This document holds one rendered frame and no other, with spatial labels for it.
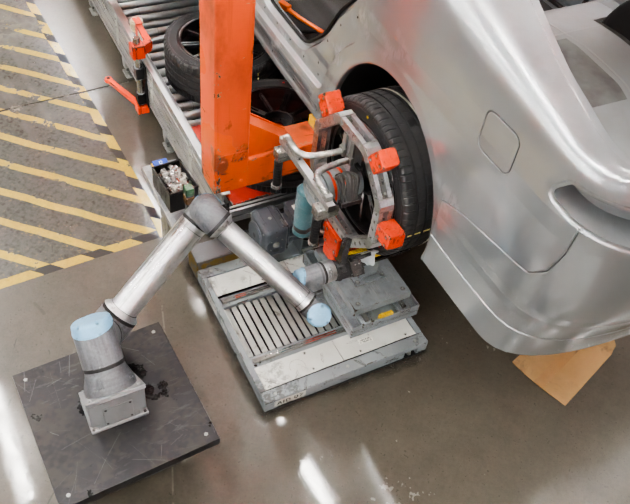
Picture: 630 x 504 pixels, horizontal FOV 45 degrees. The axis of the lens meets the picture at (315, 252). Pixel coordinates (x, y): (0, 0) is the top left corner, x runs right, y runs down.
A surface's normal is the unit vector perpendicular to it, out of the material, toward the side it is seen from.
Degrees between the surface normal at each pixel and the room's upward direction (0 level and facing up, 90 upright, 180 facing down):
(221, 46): 90
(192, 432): 0
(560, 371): 2
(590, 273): 89
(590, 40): 5
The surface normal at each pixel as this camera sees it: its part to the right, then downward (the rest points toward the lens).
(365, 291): 0.10, -0.66
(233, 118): 0.45, 0.69
